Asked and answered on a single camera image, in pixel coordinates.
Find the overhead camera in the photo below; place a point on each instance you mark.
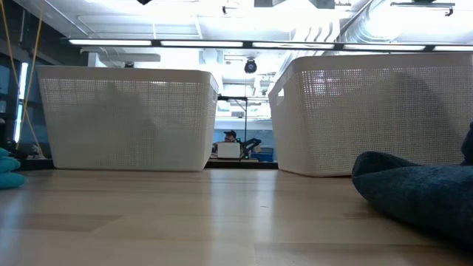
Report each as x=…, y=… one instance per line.
x=250, y=66

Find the background black robot arm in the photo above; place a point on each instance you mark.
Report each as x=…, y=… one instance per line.
x=250, y=145

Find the black rear frame rail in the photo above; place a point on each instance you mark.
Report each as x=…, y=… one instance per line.
x=240, y=165

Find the blue bin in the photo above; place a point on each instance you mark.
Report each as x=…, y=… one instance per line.
x=266, y=154

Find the person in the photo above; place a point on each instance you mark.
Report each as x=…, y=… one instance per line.
x=230, y=136

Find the teal folded garment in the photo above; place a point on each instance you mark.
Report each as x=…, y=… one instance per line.
x=9, y=173

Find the black thin stand pole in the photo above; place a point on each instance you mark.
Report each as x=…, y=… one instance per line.
x=244, y=118

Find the overhead LED light bar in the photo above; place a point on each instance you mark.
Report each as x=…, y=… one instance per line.
x=258, y=45

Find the white mesh basket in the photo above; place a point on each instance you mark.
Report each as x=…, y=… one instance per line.
x=373, y=114
x=125, y=118

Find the white box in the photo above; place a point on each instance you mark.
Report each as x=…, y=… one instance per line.
x=228, y=150

